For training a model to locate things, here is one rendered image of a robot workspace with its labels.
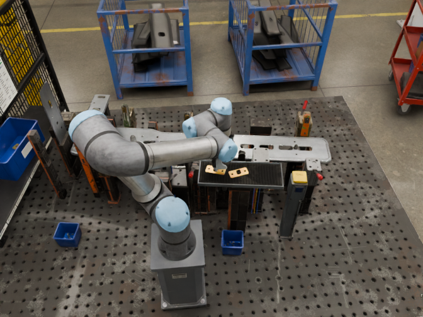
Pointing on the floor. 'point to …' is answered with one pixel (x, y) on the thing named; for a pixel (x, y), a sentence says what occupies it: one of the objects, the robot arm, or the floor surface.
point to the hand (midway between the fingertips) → (215, 166)
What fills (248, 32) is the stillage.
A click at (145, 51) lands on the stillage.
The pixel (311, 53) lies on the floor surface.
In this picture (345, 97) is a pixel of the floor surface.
